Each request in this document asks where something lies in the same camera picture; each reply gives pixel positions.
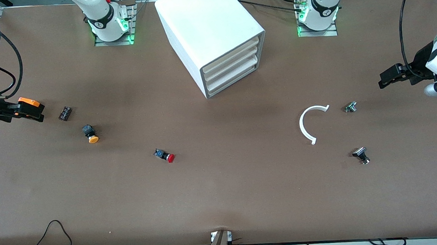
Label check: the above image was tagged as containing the white plastic drawer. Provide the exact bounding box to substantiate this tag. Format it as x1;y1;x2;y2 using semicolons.
202;46;263;83
203;54;262;90
205;62;261;97
201;37;263;75

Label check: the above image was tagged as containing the yellow push button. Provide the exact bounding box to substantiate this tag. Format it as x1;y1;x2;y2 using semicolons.
81;124;100;144

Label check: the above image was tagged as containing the red push button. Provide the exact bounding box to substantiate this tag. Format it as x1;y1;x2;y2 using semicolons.
153;147;175;164

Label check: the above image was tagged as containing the white drawer cabinet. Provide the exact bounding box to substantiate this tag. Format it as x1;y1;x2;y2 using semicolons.
154;0;270;103

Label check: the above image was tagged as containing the small black contact block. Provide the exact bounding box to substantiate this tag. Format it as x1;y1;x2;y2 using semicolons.
58;106;73;122

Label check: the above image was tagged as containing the orange button enclosure box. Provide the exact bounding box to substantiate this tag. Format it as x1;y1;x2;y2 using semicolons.
16;95;46;123

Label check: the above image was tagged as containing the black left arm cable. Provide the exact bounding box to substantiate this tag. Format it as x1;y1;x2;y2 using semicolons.
397;0;429;81

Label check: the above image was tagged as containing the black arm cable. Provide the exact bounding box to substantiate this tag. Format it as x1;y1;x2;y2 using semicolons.
397;0;429;81
0;27;26;100

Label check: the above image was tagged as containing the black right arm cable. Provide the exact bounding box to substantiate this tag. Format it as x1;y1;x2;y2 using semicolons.
0;27;26;100

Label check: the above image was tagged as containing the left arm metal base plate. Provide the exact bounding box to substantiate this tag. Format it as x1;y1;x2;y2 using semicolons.
296;21;339;39

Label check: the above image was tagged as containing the white C-shaped plastic ring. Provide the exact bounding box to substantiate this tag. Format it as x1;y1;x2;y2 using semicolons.
298;104;333;146

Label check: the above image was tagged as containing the thin black looped cable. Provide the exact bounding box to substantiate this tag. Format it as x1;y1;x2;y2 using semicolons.
30;219;73;245

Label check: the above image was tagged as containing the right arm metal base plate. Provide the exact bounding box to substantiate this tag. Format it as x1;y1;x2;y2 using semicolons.
91;0;137;48

